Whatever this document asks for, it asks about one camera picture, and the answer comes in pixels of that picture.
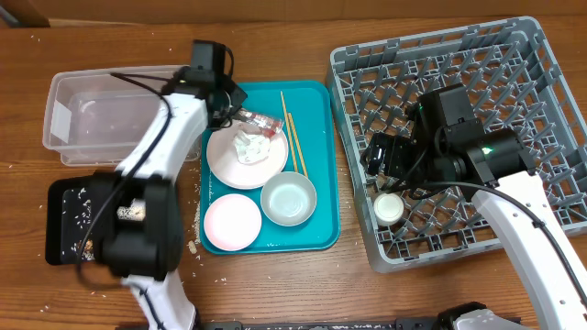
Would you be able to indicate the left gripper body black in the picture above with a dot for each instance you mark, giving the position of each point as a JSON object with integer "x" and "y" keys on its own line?
{"x": 230, "y": 96}

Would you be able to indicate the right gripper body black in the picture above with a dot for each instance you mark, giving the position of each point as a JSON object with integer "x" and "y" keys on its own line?
{"x": 404, "y": 159}

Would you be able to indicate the red foil snack wrapper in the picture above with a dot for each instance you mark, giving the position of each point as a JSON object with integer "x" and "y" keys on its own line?
{"x": 267, "y": 125}

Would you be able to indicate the white cup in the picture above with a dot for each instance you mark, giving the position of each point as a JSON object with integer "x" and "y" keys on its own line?
{"x": 388, "y": 209}

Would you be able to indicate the white napkin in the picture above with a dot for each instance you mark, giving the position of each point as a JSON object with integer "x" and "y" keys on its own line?
{"x": 251, "y": 148}

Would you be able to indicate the wooden chopstick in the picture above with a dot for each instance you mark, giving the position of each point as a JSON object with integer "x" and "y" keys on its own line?
{"x": 289, "y": 133}
{"x": 298, "y": 145}

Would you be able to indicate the grey-green bowl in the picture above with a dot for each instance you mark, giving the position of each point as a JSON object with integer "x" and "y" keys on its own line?
{"x": 288, "y": 199}

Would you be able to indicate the pink bowl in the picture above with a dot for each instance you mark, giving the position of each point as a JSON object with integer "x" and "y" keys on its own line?
{"x": 232, "y": 222}

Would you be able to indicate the brown food scrap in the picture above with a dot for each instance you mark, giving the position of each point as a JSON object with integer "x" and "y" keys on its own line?
{"x": 88, "y": 251}

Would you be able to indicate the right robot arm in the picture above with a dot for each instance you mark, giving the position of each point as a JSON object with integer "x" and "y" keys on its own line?
{"x": 449, "y": 147}

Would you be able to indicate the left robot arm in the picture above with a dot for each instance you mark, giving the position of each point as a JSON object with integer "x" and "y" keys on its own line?
{"x": 136, "y": 228}

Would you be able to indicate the grey dishwasher rack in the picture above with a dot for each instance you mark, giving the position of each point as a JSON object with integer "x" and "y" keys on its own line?
{"x": 513, "y": 80}

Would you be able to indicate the white round plate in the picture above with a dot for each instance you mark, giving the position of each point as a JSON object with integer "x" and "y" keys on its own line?
{"x": 223, "y": 161}

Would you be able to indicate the teal serving tray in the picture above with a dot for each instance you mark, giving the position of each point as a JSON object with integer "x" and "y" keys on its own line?
{"x": 308, "y": 103}

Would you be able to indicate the clear plastic bin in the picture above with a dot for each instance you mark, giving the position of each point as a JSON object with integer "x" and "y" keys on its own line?
{"x": 94, "y": 119}

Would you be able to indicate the black plastic tray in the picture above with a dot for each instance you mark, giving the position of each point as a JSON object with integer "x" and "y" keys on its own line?
{"x": 102, "y": 230}

